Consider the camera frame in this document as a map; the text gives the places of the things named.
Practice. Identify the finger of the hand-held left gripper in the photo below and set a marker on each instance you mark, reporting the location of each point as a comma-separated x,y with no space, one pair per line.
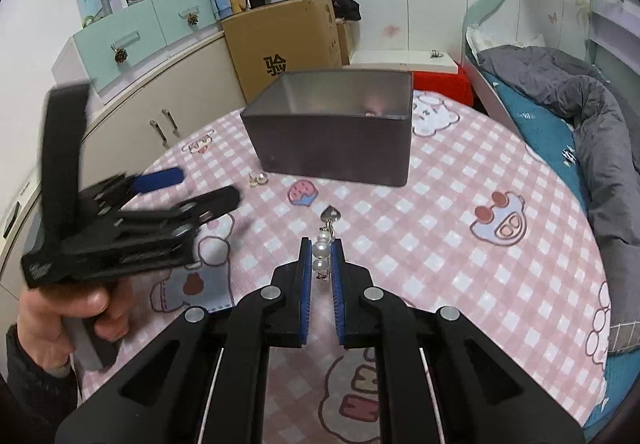
157,180
215,201

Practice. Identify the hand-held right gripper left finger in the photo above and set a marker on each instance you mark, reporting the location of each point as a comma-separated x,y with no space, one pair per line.
305,296

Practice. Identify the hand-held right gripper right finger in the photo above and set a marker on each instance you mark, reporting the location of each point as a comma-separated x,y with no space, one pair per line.
336,299

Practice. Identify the pearl drop earring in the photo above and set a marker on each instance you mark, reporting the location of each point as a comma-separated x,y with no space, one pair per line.
322,244

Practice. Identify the grey metal box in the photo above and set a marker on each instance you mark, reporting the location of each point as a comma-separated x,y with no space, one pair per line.
330,144

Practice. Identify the person's left forearm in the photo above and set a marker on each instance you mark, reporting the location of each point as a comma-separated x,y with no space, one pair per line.
30,394

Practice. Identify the person's left hand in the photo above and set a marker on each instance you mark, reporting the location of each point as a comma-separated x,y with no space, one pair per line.
55,319

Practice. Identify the pearl stud earring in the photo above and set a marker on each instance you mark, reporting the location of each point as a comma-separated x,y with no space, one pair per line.
260,179

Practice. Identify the cream cabinet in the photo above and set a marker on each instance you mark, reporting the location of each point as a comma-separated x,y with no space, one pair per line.
125,124

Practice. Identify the pink checked tablecloth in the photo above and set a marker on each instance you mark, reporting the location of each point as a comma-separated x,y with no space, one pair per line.
400,249

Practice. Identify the purple shelf unit teal drawers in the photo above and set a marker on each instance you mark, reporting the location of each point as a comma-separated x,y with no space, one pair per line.
135,24

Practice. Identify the large cardboard box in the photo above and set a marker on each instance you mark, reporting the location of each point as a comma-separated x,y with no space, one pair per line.
280,49

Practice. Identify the small pink ornament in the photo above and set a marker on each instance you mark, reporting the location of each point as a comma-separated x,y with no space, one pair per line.
372,113

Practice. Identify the small cardboard box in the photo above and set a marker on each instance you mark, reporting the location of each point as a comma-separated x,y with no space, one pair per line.
345,44

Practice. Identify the white board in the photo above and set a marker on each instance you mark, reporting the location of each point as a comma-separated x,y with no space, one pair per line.
400,60

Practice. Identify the black cloth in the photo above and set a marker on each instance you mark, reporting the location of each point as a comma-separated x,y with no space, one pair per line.
347,6

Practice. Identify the red storage bench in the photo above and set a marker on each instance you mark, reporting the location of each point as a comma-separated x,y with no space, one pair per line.
445,86

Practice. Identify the metal binder clip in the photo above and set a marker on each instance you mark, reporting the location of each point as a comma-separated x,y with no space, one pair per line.
436,54

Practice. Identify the teal bedsheet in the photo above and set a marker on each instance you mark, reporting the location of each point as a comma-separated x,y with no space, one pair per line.
540,124

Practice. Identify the grey blanket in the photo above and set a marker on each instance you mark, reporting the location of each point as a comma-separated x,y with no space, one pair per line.
600,124

